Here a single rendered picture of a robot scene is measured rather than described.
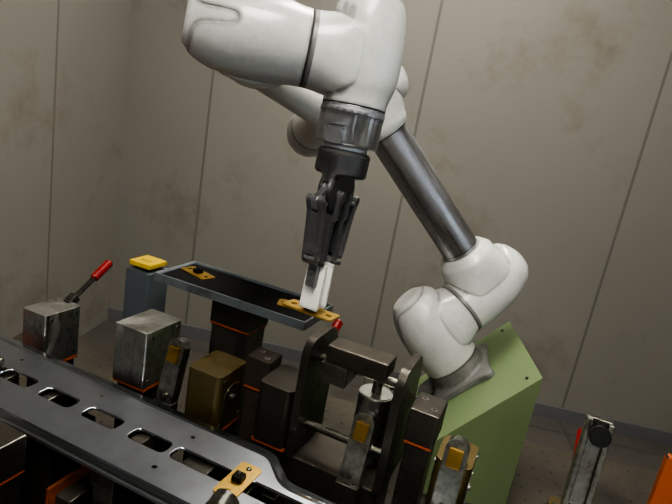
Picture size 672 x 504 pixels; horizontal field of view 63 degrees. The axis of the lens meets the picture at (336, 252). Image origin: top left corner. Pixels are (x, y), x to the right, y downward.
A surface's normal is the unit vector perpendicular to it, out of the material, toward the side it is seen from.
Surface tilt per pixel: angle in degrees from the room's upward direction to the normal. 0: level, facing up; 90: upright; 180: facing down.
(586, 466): 81
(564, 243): 90
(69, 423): 0
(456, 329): 73
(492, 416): 90
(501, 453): 90
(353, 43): 84
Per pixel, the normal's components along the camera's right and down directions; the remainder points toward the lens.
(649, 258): -0.14, 0.22
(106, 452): 0.17, -0.95
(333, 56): 0.05, 0.35
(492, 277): 0.28, 0.10
